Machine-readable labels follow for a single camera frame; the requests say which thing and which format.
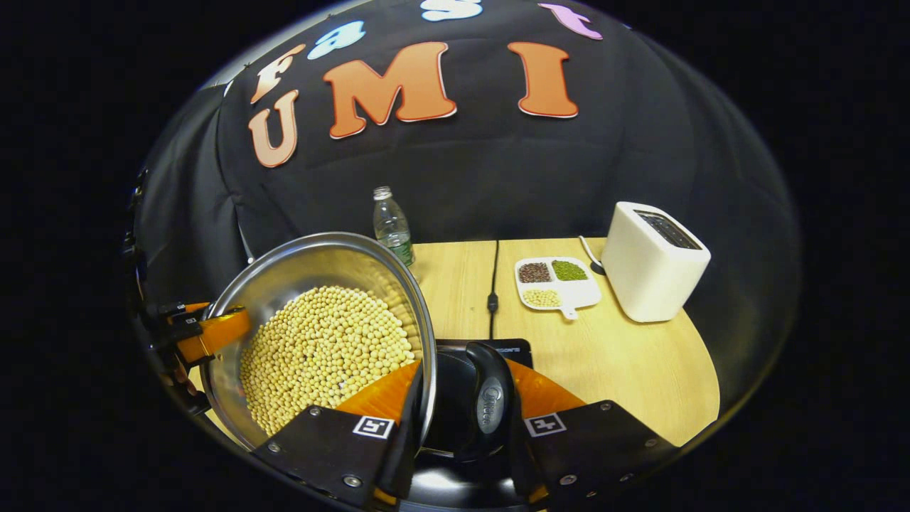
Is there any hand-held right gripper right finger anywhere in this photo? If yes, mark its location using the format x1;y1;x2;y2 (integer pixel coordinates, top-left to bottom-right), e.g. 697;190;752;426
506;359;676;507

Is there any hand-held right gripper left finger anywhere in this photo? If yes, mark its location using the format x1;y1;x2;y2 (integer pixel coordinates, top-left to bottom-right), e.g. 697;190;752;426
252;359;425;509

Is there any steel pot with soybeans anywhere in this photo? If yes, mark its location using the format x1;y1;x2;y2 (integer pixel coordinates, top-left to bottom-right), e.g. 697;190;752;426
199;231;523;463

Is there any black induction cooktop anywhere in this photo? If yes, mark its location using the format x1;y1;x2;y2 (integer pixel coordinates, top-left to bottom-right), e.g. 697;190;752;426
409;338;534;509

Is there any white divided bean dish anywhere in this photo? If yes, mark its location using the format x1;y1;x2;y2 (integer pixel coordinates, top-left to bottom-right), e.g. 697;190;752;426
515;257;603;321

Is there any clear plastic water bottle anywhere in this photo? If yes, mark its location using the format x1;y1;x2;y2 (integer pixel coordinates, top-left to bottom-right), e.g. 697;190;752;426
373;186;415;267

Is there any white toaster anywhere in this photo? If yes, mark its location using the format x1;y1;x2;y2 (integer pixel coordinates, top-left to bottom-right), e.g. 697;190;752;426
601;201;712;324

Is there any black power cable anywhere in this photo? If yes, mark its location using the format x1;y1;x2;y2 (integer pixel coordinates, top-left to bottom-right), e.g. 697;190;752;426
486;240;500;341

